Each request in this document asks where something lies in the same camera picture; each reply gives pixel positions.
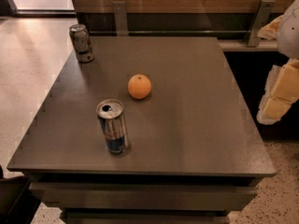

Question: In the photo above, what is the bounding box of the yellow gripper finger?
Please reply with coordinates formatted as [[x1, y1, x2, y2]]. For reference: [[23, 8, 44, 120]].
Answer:
[[257, 59, 299, 125], [258, 16, 282, 40]]

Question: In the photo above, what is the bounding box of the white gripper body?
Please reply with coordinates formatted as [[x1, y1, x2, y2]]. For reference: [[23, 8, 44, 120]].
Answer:
[[277, 0, 299, 59]]

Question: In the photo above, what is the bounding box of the redbull can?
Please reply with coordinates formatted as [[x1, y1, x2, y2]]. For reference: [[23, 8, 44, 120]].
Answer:
[[96, 99, 129, 154]]

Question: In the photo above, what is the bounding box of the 7up can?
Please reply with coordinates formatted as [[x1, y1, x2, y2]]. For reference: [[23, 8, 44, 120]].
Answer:
[[69, 24, 94, 63]]

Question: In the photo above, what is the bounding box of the grey cabinet table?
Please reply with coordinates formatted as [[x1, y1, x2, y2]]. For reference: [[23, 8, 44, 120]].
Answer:
[[8, 36, 276, 224]]

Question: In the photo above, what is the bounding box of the orange fruit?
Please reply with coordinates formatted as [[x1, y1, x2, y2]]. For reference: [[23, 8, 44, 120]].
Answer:
[[128, 74, 151, 99]]

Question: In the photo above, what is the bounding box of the dark object bottom left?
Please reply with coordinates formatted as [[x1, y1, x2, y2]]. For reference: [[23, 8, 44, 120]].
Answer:
[[0, 166, 40, 224]]

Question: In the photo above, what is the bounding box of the right metal wall bracket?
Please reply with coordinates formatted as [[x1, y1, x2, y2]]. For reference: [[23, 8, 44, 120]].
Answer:
[[247, 0, 275, 47]]

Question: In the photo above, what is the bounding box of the metal wall bracket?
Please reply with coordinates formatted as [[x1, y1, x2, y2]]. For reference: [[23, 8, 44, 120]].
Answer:
[[113, 1, 129, 36], [247, 0, 275, 47]]

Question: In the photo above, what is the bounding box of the wooden wall shelf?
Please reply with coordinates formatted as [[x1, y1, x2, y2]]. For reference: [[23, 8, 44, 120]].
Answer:
[[218, 40, 278, 52]]

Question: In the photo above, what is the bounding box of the left metal wall bracket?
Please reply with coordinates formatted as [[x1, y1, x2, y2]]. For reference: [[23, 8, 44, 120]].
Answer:
[[113, 1, 129, 36]]

